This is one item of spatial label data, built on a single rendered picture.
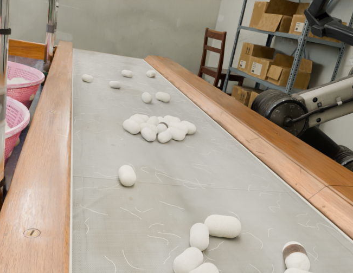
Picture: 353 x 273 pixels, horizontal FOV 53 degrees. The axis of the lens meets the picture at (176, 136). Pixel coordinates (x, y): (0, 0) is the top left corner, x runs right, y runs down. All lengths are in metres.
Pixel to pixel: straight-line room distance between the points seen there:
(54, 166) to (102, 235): 0.10
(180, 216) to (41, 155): 0.17
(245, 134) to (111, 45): 4.53
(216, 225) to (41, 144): 0.23
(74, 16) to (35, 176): 4.72
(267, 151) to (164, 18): 4.71
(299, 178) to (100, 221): 0.30
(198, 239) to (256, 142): 0.35
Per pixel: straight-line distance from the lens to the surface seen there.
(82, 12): 5.06
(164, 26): 5.25
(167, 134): 0.57
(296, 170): 0.55
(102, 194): 0.40
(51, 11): 1.12
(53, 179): 0.37
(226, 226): 0.35
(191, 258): 0.30
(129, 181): 0.41
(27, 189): 0.35
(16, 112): 0.59
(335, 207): 0.48
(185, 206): 0.40
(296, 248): 0.35
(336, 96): 1.05
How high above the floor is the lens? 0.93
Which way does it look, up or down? 18 degrees down
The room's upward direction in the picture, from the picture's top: 11 degrees clockwise
